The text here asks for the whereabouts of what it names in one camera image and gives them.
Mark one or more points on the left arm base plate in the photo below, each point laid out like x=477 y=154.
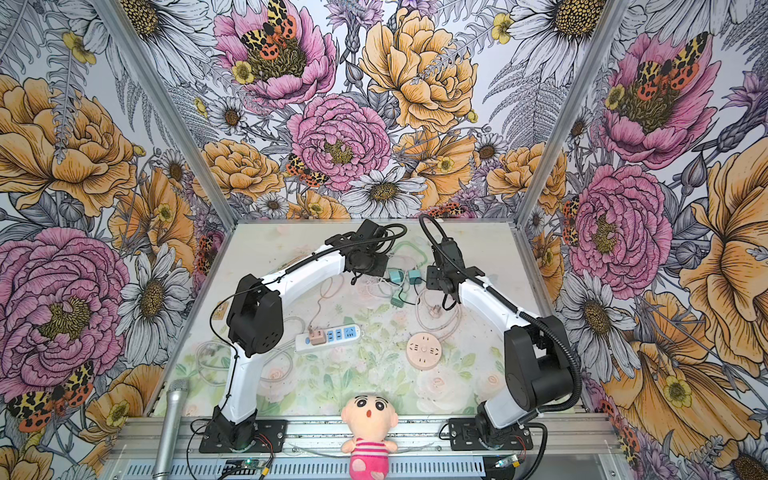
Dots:
x=264 y=435

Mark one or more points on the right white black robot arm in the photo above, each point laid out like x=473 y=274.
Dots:
x=540 y=369

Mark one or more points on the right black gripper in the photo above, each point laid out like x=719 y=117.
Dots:
x=432 y=272

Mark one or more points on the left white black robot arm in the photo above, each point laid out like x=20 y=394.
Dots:
x=255 y=321

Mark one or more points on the white blue power strip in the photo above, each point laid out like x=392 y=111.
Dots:
x=338 y=336

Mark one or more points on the green charger plug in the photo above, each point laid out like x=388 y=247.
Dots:
x=397 y=301

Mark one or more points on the green circuit board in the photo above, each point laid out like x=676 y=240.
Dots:
x=247 y=467

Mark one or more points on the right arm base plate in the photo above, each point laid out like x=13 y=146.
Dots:
x=470 y=434

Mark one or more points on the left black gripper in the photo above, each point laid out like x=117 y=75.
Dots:
x=379 y=269

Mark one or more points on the plush doll pink dress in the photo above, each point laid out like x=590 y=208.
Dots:
x=370 y=418

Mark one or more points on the teal charger plug dark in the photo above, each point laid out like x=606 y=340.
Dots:
x=396 y=276

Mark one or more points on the pink charger plug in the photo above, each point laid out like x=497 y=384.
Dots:
x=317 y=337

